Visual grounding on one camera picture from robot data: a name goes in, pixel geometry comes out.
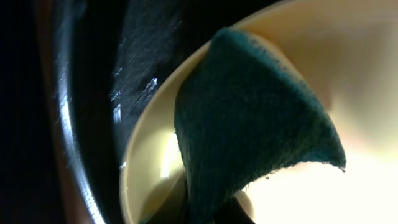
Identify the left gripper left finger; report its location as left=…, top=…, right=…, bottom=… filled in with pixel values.
left=141, top=174, right=188, bottom=224

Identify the black round tray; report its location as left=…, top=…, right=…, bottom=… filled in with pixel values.
left=32, top=0, right=269, bottom=223

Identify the green yellow sponge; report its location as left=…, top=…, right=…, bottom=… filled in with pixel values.
left=174, top=28, right=346, bottom=223

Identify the yellow plate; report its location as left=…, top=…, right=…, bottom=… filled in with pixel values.
left=119, top=0, right=397, bottom=224

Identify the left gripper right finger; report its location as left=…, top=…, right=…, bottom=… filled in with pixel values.
left=217, top=198, right=254, bottom=224

